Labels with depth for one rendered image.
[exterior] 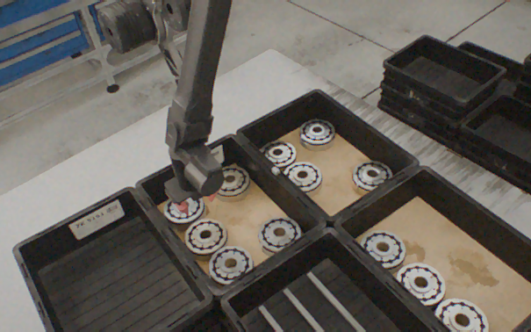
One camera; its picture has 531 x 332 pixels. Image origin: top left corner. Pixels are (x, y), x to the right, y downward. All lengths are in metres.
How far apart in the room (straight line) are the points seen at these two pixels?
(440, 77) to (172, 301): 1.58
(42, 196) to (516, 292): 1.33
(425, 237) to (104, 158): 1.04
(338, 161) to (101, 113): 1.96
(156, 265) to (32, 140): 1.97
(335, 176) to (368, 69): 1.87
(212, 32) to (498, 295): 0.81
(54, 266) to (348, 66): 2.32
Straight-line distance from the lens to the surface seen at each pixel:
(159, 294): 1.16
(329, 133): 1.40
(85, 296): 1.22
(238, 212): 1.25
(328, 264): 1.15
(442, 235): 1.24
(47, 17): 2.86
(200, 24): 0.82
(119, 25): 1.88
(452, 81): 2.27
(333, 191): 1.28
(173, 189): 1.05
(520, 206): 1.53
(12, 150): 3.05
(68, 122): 3.08
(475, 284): 1.18
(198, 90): 0.87
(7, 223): 1.63
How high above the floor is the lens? 1.80
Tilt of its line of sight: 47 degrees down
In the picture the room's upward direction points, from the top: 5 degrees counter-clockwise
